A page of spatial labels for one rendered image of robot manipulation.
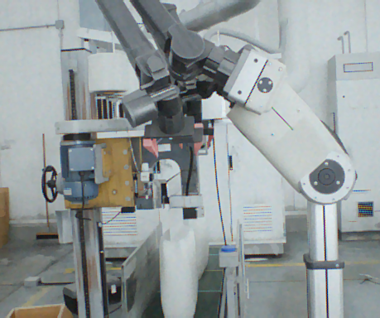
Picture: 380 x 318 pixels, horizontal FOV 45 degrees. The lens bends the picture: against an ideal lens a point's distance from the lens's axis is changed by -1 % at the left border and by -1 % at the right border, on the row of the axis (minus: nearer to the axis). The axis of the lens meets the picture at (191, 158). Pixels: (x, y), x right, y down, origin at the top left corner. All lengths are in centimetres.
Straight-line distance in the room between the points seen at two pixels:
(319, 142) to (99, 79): 99
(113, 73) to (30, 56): 489
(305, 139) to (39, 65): 569
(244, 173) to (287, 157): 353
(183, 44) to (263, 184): 380
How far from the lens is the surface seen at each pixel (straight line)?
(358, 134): 561
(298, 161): 127
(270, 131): 121
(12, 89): 683
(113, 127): 198
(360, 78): 565
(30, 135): 670
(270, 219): 484
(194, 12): 470
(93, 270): 229
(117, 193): 212
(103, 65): 192
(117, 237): 505
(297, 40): 517
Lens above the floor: 134
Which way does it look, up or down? 3 degrees down
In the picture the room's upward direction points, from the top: 3 degrees counter-clockwise
